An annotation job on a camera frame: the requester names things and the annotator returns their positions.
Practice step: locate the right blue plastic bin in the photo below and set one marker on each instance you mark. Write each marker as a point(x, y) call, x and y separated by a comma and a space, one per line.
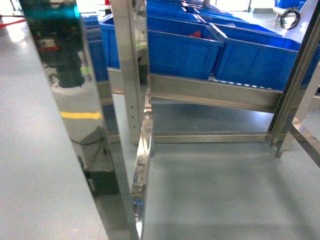
point(254, 58)

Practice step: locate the blue plastic bin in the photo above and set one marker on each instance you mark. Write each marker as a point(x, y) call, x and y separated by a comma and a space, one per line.
point(165, 46)
point(254, 58)

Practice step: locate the left blue plastic bin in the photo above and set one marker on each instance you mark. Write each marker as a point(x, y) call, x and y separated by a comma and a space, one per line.
point(165, 46)

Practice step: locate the stainless steel rack frame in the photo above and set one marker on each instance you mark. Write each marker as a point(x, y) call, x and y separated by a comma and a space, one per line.
point(217, 161)

